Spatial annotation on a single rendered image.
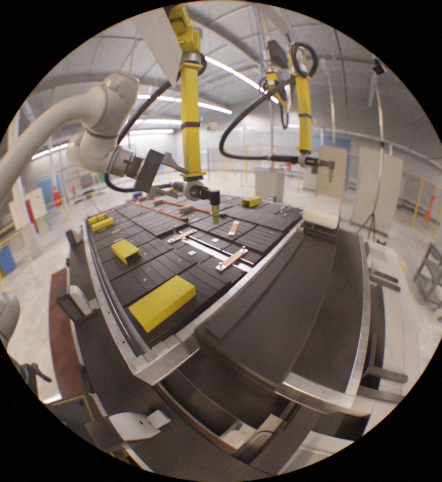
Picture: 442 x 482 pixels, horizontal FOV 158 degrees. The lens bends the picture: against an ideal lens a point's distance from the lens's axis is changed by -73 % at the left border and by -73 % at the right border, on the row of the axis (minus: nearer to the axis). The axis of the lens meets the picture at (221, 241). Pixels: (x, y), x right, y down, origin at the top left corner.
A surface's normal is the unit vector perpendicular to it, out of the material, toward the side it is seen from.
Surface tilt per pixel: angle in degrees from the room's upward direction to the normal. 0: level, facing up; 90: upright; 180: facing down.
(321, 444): 0
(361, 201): 90
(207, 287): 0
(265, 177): 90
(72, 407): 0
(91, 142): 113
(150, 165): 90
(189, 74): 90
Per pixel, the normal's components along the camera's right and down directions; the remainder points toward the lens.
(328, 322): -0.04, -0.88
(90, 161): 0.30, 0.77
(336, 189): -0.66, 0.38
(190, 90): 0.55, 0.39
